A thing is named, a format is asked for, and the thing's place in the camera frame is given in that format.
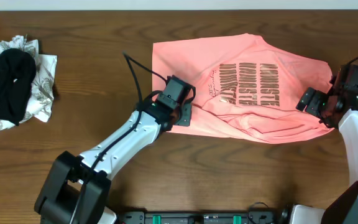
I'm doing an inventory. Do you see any pink printed t-shirt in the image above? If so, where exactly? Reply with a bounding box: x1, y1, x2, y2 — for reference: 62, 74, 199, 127
152, 34, 332, 144

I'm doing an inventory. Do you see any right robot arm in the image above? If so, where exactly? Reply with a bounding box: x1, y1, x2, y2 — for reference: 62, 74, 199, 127
289, 88, 358, 224

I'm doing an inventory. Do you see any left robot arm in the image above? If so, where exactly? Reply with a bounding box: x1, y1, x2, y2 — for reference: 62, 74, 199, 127
34, 98, 191, 224

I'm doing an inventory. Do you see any white floral patterned cloth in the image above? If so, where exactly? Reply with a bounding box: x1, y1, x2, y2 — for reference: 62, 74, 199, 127
0, 35, 57, 131

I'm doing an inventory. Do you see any black garment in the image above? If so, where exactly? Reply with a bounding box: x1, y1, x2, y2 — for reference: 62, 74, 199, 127
0, 49, 36, 126

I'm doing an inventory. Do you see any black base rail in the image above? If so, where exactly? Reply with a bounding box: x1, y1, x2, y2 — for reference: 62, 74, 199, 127
116, 211, 277, 224

